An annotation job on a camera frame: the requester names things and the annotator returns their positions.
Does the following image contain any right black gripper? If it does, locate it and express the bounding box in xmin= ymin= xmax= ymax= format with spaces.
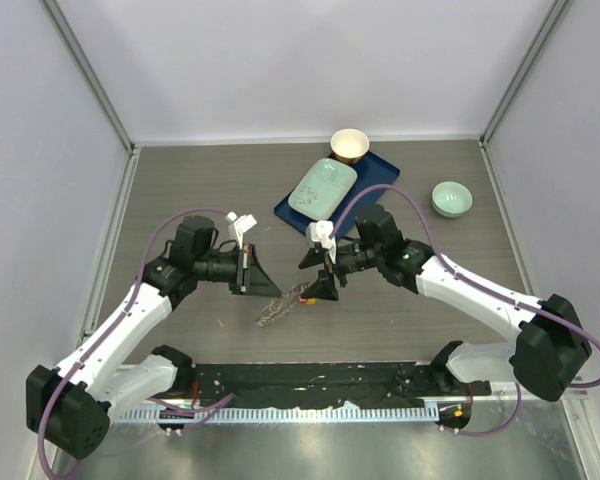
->
xmin=299 ymin=242 xmax=383 ymax=302

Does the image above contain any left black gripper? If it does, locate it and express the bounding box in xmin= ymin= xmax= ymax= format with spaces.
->
xmin=194 ymin=243 xmax=281 ymax=297

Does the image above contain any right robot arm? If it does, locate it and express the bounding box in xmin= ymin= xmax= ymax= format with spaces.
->
xmin=299 ymin=204 xmax=592 ymax=402

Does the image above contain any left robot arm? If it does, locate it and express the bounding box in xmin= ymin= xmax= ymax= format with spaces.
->
xmin=25 ymin=209 xmax=281 ymax=460

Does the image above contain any light green rectangular plate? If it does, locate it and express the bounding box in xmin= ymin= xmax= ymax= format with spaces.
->
xmin=287 ymin=158 xmax=358 ymax=220

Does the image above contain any dark blue tray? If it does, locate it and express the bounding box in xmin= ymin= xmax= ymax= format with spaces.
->
xmin=274 ymin=152 xmax=401 ymax=234

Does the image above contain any brown paper cup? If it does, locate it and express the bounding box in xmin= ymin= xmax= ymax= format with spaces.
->
xmin=330 ymin=128 xmax=370 ymax=165

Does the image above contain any light green bowl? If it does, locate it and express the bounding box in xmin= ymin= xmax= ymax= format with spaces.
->
xmin=431 ymin=181 xmax=473 ymax=218

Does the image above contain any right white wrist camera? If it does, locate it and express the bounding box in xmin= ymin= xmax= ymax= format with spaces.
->
xmin=306 ymin=220 xmax=337 ymax=263

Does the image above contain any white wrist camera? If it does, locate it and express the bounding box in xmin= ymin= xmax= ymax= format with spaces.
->
xmin=306 ymin=220 xmax=337 ymax=263
xmin=225 ymin=211 xmax=257 ymax=249

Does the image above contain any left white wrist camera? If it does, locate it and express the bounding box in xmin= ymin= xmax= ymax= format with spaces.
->
xmin=225 ymin=211 xmax=257 ymax=249

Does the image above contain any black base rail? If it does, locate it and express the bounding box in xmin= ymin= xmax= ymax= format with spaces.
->
xmin=182 ymin=362 xmax=492 ymax=410

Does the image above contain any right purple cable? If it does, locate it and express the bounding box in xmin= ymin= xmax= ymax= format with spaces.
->
xmin=329 ymin=183 xmax=600 ymax=389

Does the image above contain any white slotted cable duct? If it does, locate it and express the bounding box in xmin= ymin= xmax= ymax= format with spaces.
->
xmin=115 ymin=403 xmax=439 ymax=425

